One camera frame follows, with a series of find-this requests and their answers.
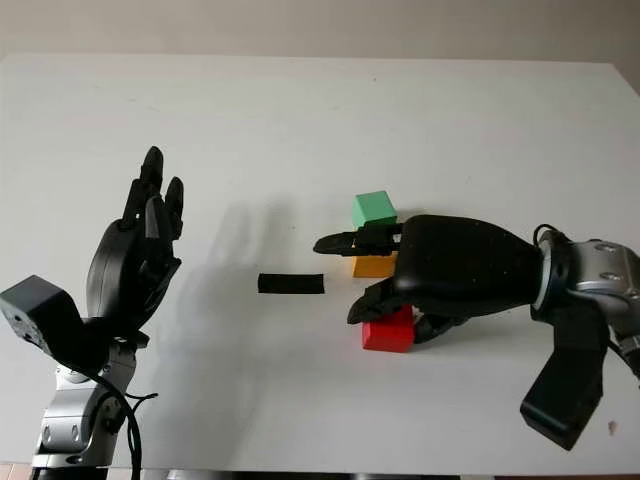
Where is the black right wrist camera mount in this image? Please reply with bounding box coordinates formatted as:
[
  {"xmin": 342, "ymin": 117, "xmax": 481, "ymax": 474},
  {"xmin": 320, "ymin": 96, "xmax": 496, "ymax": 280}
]
[{"xmin": 519, "ymin": 294, "xmax": 609, "ymax": 451}]

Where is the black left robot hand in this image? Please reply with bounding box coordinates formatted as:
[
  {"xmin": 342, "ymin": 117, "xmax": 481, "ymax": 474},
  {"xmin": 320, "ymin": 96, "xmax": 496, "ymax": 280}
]
[{"xmin": 85, "ymin": 145, "xmax": 184, "ymax": 347}]

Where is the green cube block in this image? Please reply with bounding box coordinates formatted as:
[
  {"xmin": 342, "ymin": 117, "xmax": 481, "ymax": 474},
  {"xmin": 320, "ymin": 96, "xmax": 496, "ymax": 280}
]
[{"xmin": 351, "ymin": 190, "xmax": 399, "ymax": 229}]

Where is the red cube block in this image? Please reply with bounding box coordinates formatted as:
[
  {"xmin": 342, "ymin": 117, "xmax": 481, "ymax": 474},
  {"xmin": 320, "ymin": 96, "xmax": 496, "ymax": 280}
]
[{"xmin": 361, "ymin": 305, "xmax": 414, "ymax": 353}]

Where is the black tape strip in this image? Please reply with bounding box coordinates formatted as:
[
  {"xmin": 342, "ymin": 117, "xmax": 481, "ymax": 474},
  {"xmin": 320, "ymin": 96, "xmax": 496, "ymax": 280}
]
[{"xmin": 257, "ymin": 272, "xmax": 327, "ymax": 296}]

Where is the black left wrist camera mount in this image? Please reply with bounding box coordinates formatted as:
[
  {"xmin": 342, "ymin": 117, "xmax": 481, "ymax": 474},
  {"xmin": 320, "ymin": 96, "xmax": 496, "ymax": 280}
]
[{"xmin": 0, "ymin": 274, "xmax": 114, "ymax": 374}]

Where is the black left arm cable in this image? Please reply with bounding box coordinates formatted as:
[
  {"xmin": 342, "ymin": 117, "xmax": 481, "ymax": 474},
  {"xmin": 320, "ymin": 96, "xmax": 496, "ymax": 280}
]
[{"xmin": 94, "ymin": 374, "xmax": 160, "ymax": 480}]

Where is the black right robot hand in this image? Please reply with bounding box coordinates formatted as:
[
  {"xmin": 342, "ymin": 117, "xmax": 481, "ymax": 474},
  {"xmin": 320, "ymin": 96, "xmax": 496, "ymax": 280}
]
[{"xmin": 313, "ymin": 214, "xmax": 544, "ymax": 346}]

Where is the yellow cube block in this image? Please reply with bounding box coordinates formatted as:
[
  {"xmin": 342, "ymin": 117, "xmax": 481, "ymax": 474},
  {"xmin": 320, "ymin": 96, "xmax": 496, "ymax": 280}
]
[{"xmin": 352, "ymin": 252, "xmax": 399, "ymax": 279}]

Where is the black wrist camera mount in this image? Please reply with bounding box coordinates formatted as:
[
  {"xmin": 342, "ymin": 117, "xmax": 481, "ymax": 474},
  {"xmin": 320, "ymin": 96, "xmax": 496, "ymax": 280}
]
[
  {"xmin": 0, "ymin": 274, "xmax": 114, "ymax": 374},
  {"xmin": 519, "ymin": 294, "xmax": 609, "ymax": 451}
]

